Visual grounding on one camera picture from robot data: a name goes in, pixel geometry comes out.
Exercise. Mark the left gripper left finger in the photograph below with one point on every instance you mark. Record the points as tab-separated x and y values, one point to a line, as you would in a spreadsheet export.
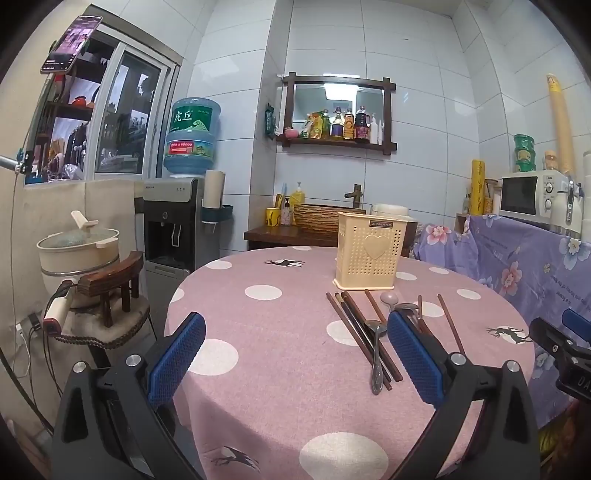
110	423

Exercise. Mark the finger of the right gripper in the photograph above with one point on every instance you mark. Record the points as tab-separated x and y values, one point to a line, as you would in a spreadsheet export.
547	336
577	324

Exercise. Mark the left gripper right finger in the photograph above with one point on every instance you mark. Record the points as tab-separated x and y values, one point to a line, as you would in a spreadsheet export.
484	425

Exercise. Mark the dark brown chopstick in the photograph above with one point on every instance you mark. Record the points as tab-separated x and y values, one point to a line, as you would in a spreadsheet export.
391	370

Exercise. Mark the metal spoon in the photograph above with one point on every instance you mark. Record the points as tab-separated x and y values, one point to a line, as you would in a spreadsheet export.
377	377
410	309

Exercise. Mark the pink plastic spoon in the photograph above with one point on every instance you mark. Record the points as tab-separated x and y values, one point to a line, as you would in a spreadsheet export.
390	299

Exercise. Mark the reddish wooden chopstick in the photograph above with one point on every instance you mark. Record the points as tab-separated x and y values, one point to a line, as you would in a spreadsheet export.
376	307

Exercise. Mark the black gold-tipped chopstick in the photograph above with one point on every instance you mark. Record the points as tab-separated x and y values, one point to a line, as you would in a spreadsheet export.
358	329

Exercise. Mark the brown wooden chopstick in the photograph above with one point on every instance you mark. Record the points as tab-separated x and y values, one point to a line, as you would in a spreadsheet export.
357	338

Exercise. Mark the purple floral cloth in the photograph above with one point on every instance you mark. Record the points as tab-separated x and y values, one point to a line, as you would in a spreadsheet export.
517	273

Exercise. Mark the white microwave oven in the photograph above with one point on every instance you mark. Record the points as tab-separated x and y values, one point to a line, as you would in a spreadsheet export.
529	196

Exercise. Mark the small wooden stool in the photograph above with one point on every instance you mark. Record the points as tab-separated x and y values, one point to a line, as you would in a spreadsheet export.
121	277

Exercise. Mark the yellow wrap roll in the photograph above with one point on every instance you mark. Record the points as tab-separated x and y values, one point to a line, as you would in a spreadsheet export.
477	199

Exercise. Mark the cream cooking pot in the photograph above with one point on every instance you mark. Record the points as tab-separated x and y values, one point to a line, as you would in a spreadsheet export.
76	252

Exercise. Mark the green stacked containers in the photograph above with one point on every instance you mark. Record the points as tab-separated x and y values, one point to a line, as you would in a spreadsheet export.
525	155

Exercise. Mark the pink polka dot tablecloth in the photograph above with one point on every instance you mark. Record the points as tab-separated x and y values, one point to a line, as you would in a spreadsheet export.
279	389

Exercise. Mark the water dispenser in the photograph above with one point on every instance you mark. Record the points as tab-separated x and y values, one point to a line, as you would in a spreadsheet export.
176	240

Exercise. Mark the beige plastic utensil holder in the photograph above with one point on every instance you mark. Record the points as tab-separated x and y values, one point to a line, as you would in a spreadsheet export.
369	249

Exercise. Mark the rice cooker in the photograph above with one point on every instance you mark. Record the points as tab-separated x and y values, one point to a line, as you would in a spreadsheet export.
388	210

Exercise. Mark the bronze faucet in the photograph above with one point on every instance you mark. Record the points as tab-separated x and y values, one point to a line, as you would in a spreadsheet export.
355	196

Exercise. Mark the dark wooden counter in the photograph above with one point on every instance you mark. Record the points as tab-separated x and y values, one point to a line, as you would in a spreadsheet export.
273	237

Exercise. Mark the woven basin sink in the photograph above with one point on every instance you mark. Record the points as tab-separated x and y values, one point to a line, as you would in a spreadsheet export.
321	219

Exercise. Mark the yellow mug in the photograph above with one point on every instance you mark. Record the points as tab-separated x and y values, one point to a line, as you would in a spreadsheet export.
273	217

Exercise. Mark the yellow soap bottle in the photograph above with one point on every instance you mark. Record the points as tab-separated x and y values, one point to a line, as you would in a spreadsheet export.
297	197

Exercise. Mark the blue water jug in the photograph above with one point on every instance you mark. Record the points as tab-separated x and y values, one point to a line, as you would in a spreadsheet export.
191	138

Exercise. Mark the wooden wall shelf mirror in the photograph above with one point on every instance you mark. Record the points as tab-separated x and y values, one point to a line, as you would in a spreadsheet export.
340	111

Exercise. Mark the smartphone on mount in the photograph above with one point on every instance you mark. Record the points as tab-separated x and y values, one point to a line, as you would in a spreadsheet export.
65	51

